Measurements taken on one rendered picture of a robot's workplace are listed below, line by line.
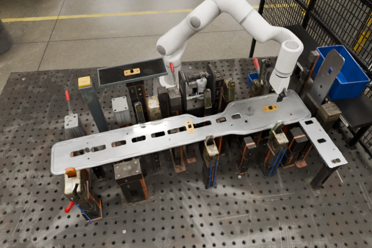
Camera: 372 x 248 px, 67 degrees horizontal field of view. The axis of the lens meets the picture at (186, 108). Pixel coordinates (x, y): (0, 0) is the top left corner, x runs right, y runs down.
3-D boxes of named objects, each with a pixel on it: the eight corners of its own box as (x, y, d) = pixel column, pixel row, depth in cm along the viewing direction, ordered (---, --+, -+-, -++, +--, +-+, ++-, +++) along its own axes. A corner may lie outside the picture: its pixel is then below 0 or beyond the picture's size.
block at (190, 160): (187, 164, 168) (187, 137, 146) (182, 145, 176) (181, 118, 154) (196, 161, 169) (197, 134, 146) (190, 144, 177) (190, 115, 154)
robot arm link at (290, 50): (280, 58, 136) (272, 68, 132) (287, 35, 126) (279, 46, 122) (296, 65, 133) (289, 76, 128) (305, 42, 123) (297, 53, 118)
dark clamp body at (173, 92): (171, 141, 178) (167, 102, 149) (166, 125, 187) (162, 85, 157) (187, 138, 180) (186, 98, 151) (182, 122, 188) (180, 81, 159)
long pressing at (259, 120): (50, 182, 131) (48, 181, 129) (51, 143, 144) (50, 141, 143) (314, 118, 152) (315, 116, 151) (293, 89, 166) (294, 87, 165)
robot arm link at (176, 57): (159, 62, 186) (157, 34, 167) (176, 47, 195) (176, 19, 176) (174, 71, 182) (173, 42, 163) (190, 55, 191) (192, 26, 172)
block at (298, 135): (282, 170, 164) (295, 145, 143) (273, 154, 171) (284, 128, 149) (296, 166, 166) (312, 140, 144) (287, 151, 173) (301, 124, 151)
